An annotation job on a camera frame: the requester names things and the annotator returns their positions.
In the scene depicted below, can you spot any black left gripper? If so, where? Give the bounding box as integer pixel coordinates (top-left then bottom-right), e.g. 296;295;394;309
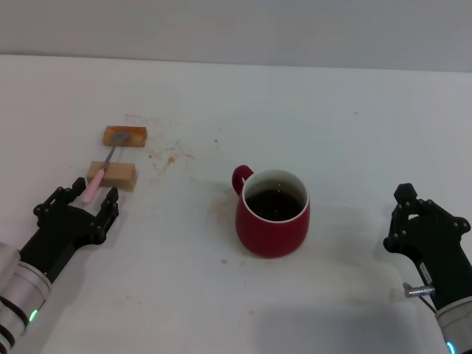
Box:
19;176;120;284

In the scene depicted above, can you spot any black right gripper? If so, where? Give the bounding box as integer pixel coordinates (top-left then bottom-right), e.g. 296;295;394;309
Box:
383;183;472;311

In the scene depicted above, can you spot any pink handled metal spoon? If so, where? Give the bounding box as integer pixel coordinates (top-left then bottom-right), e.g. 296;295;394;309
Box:
81;131;131;204

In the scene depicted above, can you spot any red ceramic mug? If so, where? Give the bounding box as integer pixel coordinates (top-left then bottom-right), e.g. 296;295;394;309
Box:
231;164;310;259

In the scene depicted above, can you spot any plain wooden block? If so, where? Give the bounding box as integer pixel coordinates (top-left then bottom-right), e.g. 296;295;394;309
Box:
86;160;138;193

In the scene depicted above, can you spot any dark coffee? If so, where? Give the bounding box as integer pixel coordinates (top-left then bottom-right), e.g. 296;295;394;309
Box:
245;189;305;223

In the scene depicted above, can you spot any silver plug with cable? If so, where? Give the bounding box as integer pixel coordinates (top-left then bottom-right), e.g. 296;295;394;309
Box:
402;282;438;314

